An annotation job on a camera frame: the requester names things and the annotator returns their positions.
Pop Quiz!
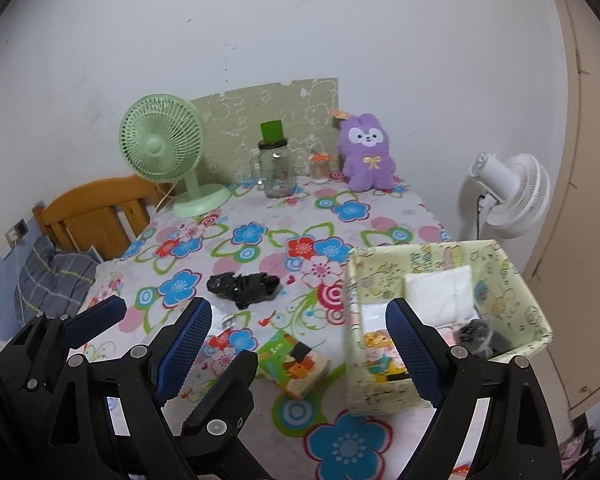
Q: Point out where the grey plaid pillow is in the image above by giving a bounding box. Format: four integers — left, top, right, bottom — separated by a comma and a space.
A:
15, 236, 101, 318

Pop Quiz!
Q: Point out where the white standing fan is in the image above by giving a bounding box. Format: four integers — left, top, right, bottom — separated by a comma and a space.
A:
457, 151, 551, 240

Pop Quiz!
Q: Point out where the small jar with orange lid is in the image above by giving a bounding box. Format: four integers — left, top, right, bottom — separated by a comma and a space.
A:
307, 152, 333, 184

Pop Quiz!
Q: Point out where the green card box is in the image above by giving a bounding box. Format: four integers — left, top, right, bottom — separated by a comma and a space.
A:
256, 329, 331, 401

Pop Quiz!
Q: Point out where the grey cloth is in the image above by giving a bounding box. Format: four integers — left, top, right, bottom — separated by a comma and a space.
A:
452, 319, 512, 360

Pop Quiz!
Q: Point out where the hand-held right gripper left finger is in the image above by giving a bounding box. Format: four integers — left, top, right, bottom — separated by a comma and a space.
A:
40, 297, 213, 480

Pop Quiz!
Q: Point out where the white cable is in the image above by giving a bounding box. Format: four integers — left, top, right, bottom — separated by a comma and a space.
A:
12, 240, 23, 311

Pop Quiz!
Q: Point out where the beige door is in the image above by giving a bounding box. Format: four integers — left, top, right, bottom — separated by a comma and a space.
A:
522, 0, 600, 411

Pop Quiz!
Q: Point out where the white towel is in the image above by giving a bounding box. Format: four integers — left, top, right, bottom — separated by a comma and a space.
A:
404, 266, 478, 326

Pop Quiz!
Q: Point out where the yellow patterned fabric storage box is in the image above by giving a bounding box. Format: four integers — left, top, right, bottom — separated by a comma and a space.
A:
344, 240, 553, 415

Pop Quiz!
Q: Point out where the black plastic bag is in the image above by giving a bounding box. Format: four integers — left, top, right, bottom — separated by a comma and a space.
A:
207, 271, 282, 311

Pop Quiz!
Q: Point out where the yellow cartoon tissue packet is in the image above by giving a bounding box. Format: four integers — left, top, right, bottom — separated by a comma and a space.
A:
362, 329, 411, 383

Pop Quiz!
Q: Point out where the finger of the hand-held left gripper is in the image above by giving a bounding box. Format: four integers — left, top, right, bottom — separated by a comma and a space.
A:
180, 350, 273, 480
0, 295, 128, 397

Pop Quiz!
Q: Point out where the green patterned board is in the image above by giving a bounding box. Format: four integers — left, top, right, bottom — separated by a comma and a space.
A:
189, 78, 340, 186

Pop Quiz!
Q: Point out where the green desk fan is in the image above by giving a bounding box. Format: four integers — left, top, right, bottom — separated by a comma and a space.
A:
118, 92, 231, 218

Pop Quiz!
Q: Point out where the wooden bed headboard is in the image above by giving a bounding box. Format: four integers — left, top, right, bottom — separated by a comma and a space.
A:
32, 176, 178, 262

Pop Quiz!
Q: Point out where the wall socket panel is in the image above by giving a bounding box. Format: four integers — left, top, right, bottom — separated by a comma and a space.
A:
6, 217, 30, 246

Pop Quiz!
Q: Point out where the glass mug with green lid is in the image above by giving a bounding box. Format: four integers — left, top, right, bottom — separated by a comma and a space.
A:
250, 120, 297, 199

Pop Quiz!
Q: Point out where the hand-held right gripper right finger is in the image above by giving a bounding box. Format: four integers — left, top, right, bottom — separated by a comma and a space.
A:
385, 298, 563, 480

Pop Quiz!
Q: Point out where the pink patterned item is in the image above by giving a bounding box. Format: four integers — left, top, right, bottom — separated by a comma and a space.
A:
562, 410, 600, 480

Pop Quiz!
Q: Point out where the purple plush bunny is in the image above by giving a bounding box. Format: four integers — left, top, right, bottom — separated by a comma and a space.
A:
331, 109, 397, 193

